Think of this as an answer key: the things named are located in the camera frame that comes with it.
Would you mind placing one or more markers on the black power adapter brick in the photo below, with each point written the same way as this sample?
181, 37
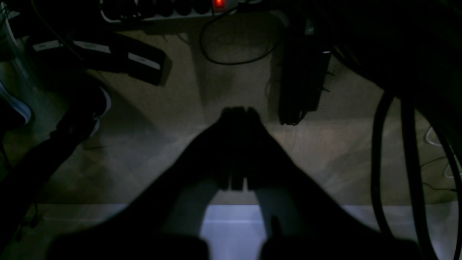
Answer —
103, 51

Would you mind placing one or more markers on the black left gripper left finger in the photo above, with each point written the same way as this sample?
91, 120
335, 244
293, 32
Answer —
164, 222

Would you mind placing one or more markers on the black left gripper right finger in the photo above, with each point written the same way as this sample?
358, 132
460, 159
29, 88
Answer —
303, 222

